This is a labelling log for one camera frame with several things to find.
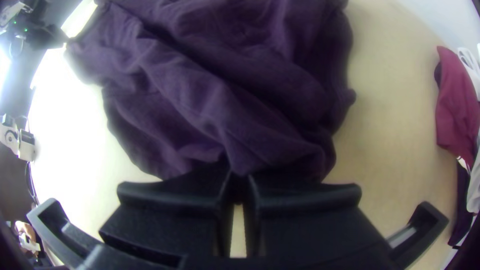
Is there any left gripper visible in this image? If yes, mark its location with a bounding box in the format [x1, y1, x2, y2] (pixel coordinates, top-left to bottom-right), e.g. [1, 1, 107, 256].
[23, 21, 71, 50]

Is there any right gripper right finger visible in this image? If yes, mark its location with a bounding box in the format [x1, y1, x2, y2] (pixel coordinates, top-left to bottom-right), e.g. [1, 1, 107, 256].
[242, 174, 389, 263]

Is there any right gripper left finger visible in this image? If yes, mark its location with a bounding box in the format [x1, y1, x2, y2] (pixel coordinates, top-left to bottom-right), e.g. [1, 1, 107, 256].
[98, 169, 234, 268]

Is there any black t-shirt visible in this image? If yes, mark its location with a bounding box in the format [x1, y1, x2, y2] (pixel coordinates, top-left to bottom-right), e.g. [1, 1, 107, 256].
[63, 0, 357, 182]

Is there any black garment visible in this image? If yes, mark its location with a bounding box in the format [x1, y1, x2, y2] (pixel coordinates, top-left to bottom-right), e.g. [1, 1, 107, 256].
[447, 160, 476, 249]

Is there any grey garment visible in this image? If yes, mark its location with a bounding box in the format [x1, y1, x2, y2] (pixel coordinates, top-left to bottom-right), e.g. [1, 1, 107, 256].
[466, 138, 480, 215]

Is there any maroon garment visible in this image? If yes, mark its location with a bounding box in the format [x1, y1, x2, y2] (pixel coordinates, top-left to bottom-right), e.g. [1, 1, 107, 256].
[433, 45, 480, 170]

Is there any white garment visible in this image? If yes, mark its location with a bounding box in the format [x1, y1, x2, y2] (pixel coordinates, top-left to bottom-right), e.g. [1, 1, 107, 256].
[456, 43, 480, 103]

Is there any black cable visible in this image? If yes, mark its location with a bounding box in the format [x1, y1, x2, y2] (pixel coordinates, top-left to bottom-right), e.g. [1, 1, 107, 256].
[23, 161, 40, 206]

